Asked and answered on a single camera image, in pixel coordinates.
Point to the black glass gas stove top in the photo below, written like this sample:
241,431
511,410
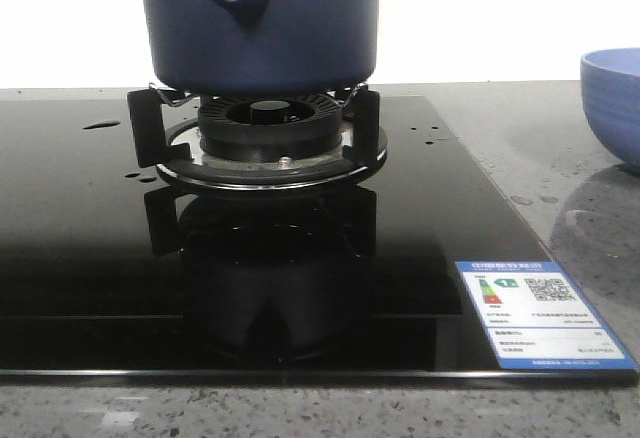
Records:
108,276

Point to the dark blue pot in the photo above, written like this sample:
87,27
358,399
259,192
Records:
262,47

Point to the right gas burner with grate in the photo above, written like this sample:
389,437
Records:
260,144

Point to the light blue plastic bowl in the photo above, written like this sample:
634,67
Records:
609,82

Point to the blue energy label sticker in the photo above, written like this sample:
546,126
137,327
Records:
536,319

